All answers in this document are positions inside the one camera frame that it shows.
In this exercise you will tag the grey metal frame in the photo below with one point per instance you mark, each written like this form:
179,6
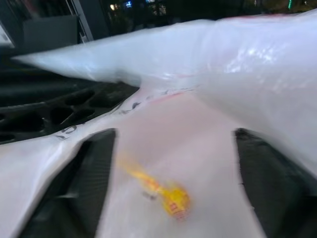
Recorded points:
84,21

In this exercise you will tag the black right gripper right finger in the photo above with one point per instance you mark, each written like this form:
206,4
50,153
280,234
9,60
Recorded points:
270,178

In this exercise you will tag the black perforated storage basket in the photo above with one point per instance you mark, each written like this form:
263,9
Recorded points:
49,104

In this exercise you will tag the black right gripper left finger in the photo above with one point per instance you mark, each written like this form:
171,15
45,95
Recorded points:
81,183

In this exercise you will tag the white printed plastic bag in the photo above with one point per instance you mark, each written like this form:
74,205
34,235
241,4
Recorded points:
178,119

